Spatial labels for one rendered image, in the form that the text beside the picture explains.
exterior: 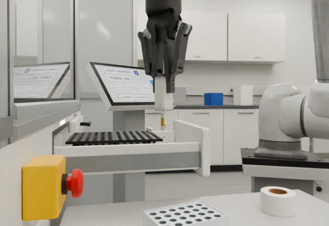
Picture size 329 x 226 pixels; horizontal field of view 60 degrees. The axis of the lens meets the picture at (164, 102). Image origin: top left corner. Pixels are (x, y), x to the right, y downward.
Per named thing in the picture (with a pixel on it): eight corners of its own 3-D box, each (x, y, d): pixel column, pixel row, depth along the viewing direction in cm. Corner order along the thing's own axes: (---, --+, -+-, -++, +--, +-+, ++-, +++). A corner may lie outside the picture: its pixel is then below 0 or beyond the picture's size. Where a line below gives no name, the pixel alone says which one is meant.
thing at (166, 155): (173, 149, 91) (174, 130, 91) (200, 169, 66) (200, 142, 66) (39, 154, 83) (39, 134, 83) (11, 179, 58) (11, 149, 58)
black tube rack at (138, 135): (151, 152, 85) (151, 130, 85) (162, 165, 68) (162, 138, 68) (73, 155, 81) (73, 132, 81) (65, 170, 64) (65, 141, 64)
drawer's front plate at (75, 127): (83, 141, 117) (82, 114, 117) (76, 155, 89) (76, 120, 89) (79, 141, 117) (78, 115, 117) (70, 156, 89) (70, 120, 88)
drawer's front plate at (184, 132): (177, 153, 93) (177, 119, 93) (210, 177, 65) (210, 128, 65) (172, 153, 93) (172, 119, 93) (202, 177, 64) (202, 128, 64)
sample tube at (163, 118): (162, 129, 60) (163, 108, 60) (167, 130, 59) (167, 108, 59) (159, 130, 59) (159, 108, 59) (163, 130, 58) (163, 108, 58)
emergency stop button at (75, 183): (84, 192, 43) (84, 165, 43) (82, 201, 39) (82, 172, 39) (63, 193, 42) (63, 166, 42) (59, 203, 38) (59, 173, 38)
